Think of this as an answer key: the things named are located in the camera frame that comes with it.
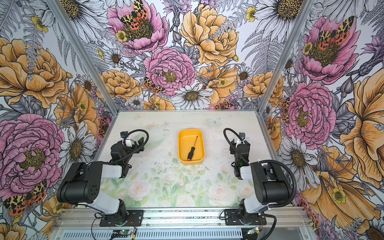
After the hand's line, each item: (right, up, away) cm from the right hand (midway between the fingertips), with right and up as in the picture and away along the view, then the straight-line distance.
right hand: (239, 143), depth 94 cm
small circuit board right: (+1, -38, -22) cm, 44 cm away
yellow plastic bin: (-33, +2, +13) cm, 35 cm away
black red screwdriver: (-31, -9, -1) cm, 32 cm away
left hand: (-63, +1, 0) cm, 63 cm away
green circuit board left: (-61, -39, -23) cm, 76 cm away
